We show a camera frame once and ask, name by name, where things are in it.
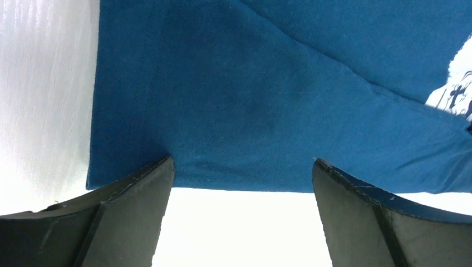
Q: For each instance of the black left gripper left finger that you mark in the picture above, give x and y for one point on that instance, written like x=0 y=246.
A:
x=115 y=225

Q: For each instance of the dark blue t shirt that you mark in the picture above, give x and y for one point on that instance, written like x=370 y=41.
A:
x=246 y=95

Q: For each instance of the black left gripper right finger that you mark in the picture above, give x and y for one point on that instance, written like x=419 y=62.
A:
x=365 y=225

